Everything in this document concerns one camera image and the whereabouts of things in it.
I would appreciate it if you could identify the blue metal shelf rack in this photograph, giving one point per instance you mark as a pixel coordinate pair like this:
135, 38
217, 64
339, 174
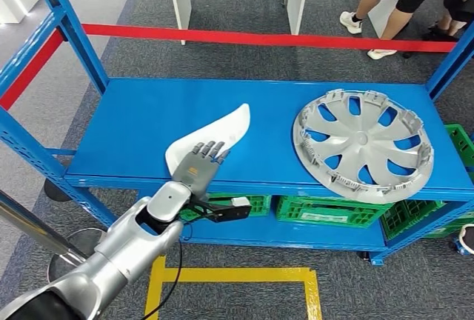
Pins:
148, 126

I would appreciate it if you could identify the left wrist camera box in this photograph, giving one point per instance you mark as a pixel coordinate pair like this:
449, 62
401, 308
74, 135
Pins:
229, 212

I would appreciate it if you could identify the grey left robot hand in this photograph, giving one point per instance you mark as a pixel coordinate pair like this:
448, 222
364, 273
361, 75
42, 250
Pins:
196, 170

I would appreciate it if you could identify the green plastic crate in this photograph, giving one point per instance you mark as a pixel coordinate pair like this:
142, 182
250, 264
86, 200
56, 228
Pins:
405, 217
325, 212
461, 143
259, 205

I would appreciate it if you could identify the white curved body panel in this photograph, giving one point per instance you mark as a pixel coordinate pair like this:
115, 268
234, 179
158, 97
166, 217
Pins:
229, 126

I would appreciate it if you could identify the white rounded object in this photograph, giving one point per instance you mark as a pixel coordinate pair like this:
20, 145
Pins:
468, 239

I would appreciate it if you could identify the silver plastic hubcap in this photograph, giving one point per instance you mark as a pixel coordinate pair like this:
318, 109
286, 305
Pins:
361, 138

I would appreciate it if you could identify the black round base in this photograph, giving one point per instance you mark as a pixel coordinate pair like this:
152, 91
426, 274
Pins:
55, 191

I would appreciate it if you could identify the chrome stanchion with round base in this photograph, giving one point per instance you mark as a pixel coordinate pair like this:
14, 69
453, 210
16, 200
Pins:
29, 224

